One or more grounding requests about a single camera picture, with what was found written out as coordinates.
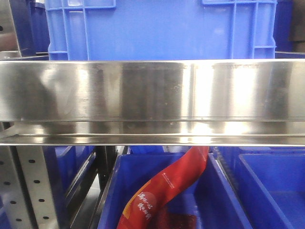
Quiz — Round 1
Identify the blue bin lower left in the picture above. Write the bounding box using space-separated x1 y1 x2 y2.
42 146 96 196

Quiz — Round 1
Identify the blue bin with red bag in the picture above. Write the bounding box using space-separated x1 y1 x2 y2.
98 153 252 229

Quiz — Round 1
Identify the blue bin lower right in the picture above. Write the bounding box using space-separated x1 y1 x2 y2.
212 146 305 229

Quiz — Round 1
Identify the red printed bag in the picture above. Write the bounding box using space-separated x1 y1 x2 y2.
117 146 209 229

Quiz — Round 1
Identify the large blue crate on shelf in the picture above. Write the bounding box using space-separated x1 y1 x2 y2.
45 0 277 61

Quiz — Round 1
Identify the stainless steel shelf rail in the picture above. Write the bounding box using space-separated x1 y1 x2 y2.
0 59 305 146

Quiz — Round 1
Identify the perforated steel upright post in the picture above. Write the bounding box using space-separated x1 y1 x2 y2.
0 146 60 229

